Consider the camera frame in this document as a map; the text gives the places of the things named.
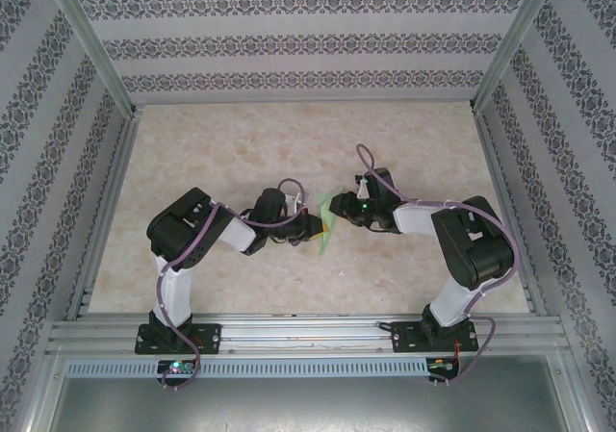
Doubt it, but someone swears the green paper sheet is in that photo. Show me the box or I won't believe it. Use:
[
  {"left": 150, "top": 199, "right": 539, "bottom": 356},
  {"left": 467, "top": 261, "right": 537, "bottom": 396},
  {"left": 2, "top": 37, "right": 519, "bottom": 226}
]
[{"left": 316, "top": 188, "right": 345, "bottom": 257}]

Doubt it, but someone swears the grey metal sheet panel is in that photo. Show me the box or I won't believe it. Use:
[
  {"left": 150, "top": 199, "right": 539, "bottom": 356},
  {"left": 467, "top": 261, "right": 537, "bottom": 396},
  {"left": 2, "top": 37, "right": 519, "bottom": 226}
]
[{"left": 47, "top": 354, "right": 588, "bottom": 432}]

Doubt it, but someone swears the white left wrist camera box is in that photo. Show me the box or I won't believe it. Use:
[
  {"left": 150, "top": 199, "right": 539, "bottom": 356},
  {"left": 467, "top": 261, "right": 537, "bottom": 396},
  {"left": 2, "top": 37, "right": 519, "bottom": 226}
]
[{"left": 287, "top": 191, "right": 310, "bottom": 215}]

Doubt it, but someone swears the aluminium mounting rail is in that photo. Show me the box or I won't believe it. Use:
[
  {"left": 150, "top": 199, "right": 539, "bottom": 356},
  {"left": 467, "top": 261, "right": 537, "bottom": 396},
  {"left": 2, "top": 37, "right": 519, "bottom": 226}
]
[{"left": 45, "top": 314, "right": 572, "bottom": 356}]

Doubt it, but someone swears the aluminium side rail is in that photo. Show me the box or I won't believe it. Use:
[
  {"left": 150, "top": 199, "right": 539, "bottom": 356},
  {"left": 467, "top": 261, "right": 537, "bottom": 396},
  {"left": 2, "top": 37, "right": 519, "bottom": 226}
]
[
  {"left": 64, "top": 107, "right": 145, "bottom": 320},
  {"left": 471, "top": 104, "right": 550, "bottom": 318}
]

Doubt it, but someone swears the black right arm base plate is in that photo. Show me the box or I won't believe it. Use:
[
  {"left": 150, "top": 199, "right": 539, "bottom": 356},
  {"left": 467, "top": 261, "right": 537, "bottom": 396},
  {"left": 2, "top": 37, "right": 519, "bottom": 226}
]
[{"left": 392, "top": 320, "right": 478, "bottom": 355}]

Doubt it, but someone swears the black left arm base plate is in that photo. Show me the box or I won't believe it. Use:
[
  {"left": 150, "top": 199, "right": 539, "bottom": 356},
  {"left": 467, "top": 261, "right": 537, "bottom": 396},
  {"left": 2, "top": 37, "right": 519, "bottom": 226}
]
[{"left": 136, "top": 323, "right": 222, "bottom": 356}]

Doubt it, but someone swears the grey slotted cable duct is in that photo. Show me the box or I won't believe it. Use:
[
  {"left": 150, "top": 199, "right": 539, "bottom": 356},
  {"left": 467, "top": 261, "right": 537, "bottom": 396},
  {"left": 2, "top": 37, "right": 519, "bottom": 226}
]
[{"left": 64, "top": 358, "right": 461, "bottom": 378}]

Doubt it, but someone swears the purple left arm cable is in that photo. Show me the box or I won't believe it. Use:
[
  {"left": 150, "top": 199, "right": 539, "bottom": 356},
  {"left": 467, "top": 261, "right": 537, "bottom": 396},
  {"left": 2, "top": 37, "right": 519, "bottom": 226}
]
[{"left": 157, "top": 177, "right": 309, "bottom": 391}]

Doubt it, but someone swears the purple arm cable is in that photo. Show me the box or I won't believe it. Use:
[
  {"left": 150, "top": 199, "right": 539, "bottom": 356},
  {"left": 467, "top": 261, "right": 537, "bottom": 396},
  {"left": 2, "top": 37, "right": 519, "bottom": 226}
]
[
  {"left": 157, "top": 177, "right": 309, "bottom": 391},
  {"left": 354, "top": 142, "right": 521, "bottom": 388}
]

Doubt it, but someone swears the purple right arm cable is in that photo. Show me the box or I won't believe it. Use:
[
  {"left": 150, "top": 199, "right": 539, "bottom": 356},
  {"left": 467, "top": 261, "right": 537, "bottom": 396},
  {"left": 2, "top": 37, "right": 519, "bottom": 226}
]
[{"left": 354, "top": 142, "right": 521, "bottom": 388}]

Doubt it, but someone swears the aluminium frame post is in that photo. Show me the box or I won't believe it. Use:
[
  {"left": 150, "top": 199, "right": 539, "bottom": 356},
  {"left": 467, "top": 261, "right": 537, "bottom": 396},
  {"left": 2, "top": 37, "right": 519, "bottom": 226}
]
[
  {"left": 470, "top": 0, "right": 564, "bottom": 114},
  {"left": 38, "top": 0, "right": 143, "bottom": 120}
]

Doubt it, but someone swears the aluminium lower frame strut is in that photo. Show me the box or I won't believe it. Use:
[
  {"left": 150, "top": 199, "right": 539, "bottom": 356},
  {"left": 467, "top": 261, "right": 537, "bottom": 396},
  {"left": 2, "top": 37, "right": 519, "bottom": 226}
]
[
  {"left": 21, "top": 347, "right": 66, "bottom": 432},
  {"left": 560, "top": 349, "right": 603, "bottom": 432}
]

